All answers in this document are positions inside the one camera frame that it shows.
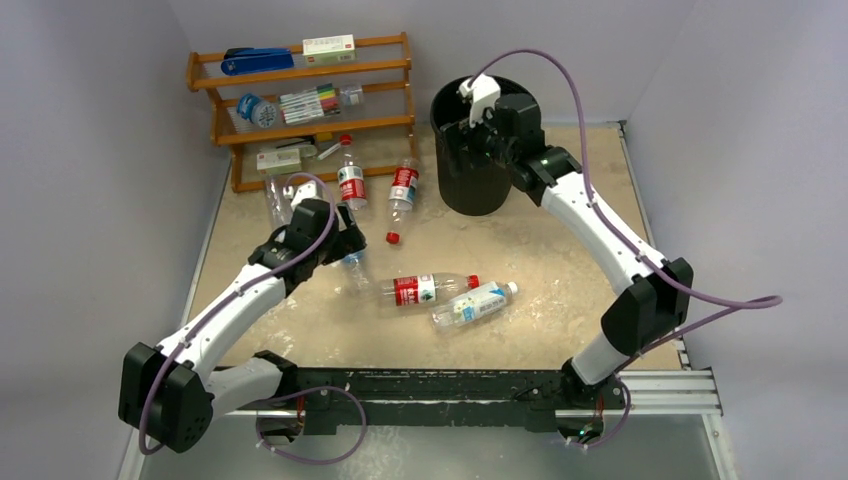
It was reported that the small clear clip box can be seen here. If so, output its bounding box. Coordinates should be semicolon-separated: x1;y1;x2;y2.
338;84;365;107

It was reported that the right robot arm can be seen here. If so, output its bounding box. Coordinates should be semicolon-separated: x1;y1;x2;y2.
440;88;694;407

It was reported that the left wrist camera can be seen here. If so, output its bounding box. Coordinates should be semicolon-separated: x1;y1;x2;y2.
284;181;323;210

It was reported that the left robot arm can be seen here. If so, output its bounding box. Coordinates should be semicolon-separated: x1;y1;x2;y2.
118;198;366;453

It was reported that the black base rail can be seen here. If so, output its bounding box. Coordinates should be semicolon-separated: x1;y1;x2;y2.
248;367;625;435

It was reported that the blue label clear bottle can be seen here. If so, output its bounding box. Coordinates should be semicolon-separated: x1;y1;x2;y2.
341;250;372;291

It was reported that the clear bottle near shelf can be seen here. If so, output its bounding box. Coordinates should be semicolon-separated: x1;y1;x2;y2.
264;175;292;230

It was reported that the pack of coloured markers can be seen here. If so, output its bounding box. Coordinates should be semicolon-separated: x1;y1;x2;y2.
278;83;341;125

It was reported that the white label clear bottle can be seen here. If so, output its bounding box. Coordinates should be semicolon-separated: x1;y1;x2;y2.
431;281;519;329

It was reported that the aluminium frame rail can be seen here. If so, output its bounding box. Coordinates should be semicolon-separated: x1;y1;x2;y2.
119;358;737;479

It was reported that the white stapler on bottom shelf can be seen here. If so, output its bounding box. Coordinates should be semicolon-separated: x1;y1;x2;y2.
256;137;318;176

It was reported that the white and red box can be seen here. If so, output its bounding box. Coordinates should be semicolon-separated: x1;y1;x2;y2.
302;34;357;67

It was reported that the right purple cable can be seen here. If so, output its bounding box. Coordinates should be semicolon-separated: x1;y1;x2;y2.
471;48;784;449

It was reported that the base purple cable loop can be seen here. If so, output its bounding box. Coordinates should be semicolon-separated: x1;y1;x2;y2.
255;380;367;465

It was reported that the wooden three-tier shelf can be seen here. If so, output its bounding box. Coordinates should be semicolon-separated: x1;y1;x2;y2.
185;32;418;193

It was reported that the black ribbed waste bin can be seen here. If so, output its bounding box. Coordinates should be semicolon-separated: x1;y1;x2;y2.
429;77;512;216

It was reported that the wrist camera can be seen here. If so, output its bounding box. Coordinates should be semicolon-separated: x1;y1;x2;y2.
458;74;501;128
284;181;323;210

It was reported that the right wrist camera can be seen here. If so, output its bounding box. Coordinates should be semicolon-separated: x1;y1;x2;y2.
458;74;501;128

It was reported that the green-capped white marker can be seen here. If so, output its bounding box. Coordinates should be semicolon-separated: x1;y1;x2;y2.
316;142;341;161

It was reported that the blue stapler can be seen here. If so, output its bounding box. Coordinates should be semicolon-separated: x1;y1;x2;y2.
220;47;294;76

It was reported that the red label bottle red cap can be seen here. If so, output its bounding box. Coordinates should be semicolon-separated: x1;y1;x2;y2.
337;134;368;211

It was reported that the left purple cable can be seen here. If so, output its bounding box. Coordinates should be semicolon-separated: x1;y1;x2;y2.
137;172;339;457

